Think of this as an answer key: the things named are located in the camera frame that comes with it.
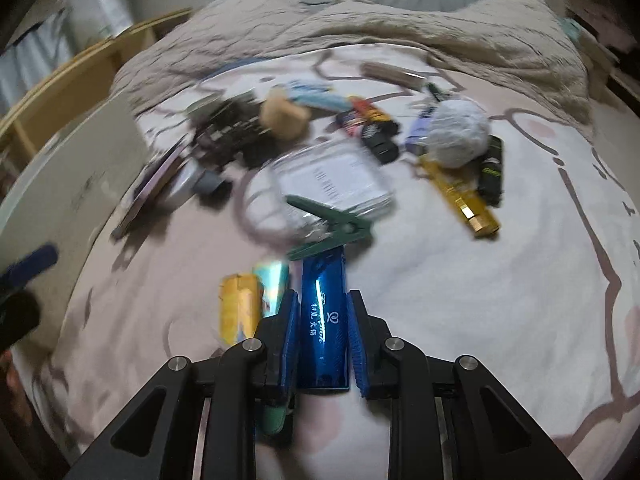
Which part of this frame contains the white curtain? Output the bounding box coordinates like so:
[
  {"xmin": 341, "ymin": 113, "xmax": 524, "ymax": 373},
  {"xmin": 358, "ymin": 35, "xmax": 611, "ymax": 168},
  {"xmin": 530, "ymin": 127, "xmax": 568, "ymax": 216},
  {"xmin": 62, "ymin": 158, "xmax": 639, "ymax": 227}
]
[{"xmin": 0, "ymin": 25, "xmax": 76, "ymax": 106}]

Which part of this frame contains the wooden shelf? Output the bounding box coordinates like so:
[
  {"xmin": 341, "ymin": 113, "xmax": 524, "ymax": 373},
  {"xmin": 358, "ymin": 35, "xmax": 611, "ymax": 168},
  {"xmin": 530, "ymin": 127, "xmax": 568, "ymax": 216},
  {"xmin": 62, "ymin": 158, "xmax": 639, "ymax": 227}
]
[{"xmin": 562, "ymin": 0, "xmax": 640, "ymax": 101}]

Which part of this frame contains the black round object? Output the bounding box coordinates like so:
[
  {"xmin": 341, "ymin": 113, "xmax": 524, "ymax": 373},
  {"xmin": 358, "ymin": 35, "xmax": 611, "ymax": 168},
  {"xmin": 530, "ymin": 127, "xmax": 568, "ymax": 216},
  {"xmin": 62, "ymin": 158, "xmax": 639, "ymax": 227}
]
[{"xmin": 197, "ymin": 167, "xmax": 233, "ymax": 203}]

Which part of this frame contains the dark green plastic clip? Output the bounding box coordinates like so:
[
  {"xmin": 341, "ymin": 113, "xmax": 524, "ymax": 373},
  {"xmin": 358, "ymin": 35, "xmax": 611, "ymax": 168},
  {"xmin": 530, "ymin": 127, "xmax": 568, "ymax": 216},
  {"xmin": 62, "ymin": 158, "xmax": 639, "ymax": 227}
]
[{"xmin": 285, "ymin": 194, "xmax": 375, "ymax": 262}]

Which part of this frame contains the dark blue metallic lighter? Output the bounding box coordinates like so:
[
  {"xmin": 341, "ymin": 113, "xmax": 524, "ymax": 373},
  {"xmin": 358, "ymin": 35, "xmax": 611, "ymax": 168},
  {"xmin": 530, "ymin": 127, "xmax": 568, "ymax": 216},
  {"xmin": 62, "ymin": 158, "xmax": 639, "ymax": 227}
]
[{"xmin": 296, "ymin": 246, "xmax": 353, "ymax": 393}]

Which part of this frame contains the brown tube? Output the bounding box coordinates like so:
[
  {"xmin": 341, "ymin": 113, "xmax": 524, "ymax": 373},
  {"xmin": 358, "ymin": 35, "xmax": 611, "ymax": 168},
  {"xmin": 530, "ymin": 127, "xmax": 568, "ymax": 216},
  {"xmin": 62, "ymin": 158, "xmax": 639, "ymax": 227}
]
[{"xmin": 361, "ymin": 61, "xmax": 426, "ymax": 92}]

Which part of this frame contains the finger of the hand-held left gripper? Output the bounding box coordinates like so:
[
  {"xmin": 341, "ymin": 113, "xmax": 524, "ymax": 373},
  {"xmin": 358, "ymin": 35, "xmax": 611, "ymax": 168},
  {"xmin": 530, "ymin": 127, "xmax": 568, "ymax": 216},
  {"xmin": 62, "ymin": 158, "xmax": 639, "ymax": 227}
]
[
  {"xmin": 0, "ymin": 242, "xmax": 59, "ymax": 287},
  {"xmin": 0, "ymin": 290, "xmax": 42, "ymax": 351}
]

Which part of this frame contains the blue and yellow lighter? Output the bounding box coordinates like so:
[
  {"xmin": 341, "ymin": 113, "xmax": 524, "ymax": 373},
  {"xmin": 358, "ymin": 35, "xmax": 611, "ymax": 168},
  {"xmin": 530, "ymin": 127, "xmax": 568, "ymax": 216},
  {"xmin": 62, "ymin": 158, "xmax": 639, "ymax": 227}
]
[{"xmin": 217, "ymin": 271, "xmax": 263, "ymax": 346}]

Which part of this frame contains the wooden bed frame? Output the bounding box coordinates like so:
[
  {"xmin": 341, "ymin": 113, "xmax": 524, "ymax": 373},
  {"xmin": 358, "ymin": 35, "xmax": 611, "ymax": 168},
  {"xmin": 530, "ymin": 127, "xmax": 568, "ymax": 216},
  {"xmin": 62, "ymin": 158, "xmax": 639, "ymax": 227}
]
[{"xmin": 0, "ymin": 7, "xmax": 193, "ymax": 161}]

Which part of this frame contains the beige cardboard box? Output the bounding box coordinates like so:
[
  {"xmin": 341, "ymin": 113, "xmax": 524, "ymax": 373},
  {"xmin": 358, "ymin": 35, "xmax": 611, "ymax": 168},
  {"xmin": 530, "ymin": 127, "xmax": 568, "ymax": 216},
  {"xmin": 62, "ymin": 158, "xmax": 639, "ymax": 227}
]
[{"xmin": 0, "ymin": 94, "xmax": 151, "ymax": 321}]

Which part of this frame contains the white plastic ring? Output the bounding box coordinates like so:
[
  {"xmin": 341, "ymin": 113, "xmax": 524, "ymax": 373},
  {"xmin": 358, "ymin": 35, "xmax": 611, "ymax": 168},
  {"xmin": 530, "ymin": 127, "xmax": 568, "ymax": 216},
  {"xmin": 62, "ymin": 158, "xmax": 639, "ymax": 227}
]
[{"xmin": 240, "ymin": 167, "xmax": 301, "ymax": 251}]

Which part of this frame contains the pink bed sheet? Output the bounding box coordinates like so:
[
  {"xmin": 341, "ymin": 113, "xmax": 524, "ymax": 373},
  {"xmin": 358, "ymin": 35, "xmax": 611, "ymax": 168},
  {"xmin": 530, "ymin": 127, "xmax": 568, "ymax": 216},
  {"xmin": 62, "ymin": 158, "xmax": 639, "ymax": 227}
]
[{"xmin": 585, "ymin": 75, "xmax": 640, "ymax": 161}]

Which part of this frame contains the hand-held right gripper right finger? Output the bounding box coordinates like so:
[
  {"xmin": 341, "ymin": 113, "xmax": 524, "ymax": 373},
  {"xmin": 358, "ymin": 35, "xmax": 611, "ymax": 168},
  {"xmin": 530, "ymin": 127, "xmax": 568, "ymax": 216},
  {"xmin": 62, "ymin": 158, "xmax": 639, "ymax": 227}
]
[{"xmin": 347, "ymin": 289, "xmax": 583, "ymax": 480}]

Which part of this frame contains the light blue packet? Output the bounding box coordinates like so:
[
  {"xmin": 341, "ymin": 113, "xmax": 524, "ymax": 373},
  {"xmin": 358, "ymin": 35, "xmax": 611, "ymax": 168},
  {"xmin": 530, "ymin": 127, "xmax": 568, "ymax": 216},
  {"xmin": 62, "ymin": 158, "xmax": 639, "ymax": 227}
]
[{"xmin": 285, "ymin": 79, "xmax": 346, "ymax": 111}]

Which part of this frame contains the black hair claw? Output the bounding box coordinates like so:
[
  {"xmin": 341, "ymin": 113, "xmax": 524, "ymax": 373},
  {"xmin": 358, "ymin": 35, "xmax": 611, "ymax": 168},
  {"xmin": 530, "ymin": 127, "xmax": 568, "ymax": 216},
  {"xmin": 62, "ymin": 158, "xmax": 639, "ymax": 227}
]
[{"xmin": 192, "ymin": 100, "xmax": 266, "ymax": 168}]

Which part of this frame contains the beige fluffy blanket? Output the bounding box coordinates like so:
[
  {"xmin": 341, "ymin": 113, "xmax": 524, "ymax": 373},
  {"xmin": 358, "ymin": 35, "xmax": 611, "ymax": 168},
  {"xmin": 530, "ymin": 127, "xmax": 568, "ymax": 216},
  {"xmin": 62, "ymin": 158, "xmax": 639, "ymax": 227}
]
[{"xmin": 112, "ymin": 0, "xmax": 593, "ymax": 126}]

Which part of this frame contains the black patterned lighter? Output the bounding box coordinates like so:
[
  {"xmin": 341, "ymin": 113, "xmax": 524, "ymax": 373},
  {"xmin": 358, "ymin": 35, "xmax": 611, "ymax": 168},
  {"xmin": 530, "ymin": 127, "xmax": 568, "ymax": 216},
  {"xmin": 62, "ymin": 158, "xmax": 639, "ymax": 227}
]
[{"xmin": 336, "ymin": 111, "xmax": 381, "ymax": 137}]

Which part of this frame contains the white paper bag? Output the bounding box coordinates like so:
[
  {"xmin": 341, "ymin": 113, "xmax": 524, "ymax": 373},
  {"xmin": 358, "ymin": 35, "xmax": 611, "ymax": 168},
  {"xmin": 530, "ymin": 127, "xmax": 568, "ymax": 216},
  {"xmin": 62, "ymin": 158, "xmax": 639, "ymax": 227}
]
[{"xmin": 60, "ymin": 0, "xmax": 136, "ymax": 41}]

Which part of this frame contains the clear plastic case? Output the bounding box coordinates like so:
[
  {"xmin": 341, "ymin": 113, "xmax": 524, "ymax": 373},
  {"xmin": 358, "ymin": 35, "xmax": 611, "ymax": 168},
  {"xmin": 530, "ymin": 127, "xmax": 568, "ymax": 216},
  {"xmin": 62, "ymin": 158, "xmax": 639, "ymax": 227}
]
[{"xmin": 270, "ymin": 140, "xmax": 396, "ymax": 226}]

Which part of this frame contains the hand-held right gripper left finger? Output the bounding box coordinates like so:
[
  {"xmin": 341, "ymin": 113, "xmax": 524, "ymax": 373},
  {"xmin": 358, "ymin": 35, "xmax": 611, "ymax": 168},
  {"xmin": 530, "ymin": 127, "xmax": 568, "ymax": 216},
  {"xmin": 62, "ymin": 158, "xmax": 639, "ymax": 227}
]
[{"xmin": 62, "ymin": 289, "xmax": 302, "ymax": 480}]

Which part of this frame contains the brown wallet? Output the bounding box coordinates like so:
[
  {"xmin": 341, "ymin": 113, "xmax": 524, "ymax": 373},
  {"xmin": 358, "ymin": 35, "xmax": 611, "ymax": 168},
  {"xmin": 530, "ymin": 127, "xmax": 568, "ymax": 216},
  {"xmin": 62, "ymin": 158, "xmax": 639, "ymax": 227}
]
[{"xmin": 111, "ymin": 141, "xmax": 193, "ymax": 241}]

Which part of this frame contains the red and black lighter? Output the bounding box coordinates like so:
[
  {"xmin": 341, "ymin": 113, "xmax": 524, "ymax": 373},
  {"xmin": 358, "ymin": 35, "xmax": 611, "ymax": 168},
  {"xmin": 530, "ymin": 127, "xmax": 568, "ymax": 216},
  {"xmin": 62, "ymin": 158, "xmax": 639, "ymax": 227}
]
[{"xmin": 347, "ymin": 96, "xmax": 398, "ymax": 133}]

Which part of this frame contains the black lighter with green print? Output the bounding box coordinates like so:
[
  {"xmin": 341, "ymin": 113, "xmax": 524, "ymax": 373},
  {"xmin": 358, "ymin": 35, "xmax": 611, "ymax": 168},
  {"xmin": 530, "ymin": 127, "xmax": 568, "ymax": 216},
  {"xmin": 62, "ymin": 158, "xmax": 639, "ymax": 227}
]
[{"xmin": 477, "ymin": 135, "xmax": 505, "ymax": 207}]

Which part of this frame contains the grey white fluffy ball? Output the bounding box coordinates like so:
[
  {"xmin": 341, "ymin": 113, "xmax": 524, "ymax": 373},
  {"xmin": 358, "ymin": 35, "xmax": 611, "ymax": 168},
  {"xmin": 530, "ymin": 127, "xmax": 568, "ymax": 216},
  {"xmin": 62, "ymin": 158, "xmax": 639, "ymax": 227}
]
[{"xmin": 427, "ymin": 97, "xmax": 491, "ymax": 168}]

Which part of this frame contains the teal printed lighter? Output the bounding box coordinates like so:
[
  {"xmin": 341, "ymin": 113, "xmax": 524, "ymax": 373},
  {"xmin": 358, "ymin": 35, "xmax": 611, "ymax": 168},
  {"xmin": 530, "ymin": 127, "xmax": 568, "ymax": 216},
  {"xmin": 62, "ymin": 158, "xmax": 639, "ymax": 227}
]
[{"xmin": 252, "ymin": 259, "xmax": 292, "ymax": 436}]

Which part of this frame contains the gold lighter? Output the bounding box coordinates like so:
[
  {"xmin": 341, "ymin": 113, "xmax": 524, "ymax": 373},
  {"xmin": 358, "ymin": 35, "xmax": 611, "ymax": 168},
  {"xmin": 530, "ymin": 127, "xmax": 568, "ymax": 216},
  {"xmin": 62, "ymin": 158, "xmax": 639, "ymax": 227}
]
[{"xmin": 417, "ymin": 152, "xmax": 502, "ymax": 239}]

